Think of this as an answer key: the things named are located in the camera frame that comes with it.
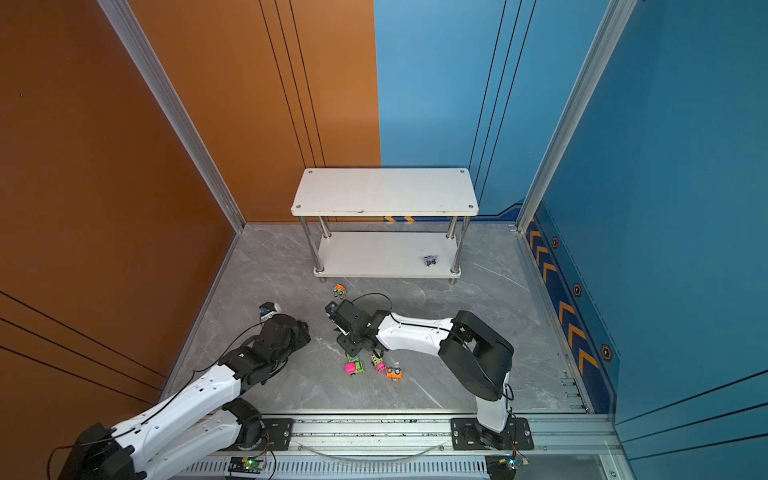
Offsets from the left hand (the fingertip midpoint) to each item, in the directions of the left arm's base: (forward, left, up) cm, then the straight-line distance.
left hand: (304, 326), depth 86 cm
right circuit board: (-32, -52, -6) cm, 61 cm away
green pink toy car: (-9, -22, -4) cm, 24 cm away
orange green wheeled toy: (+14, -8, -4) cm, 17 cm away
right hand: (-2, -12, -3) cm, 13 cm away
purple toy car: (+22, -38, +4) cm, 44 cm away
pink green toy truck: (-10, -15, -4) cm, 18 cm away
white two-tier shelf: (+26, -6, +28) cm, 38 cm away
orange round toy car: (-12, -26, -4) cm, 29 cm away
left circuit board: (-32, +9, -8) cm, 34 cm away
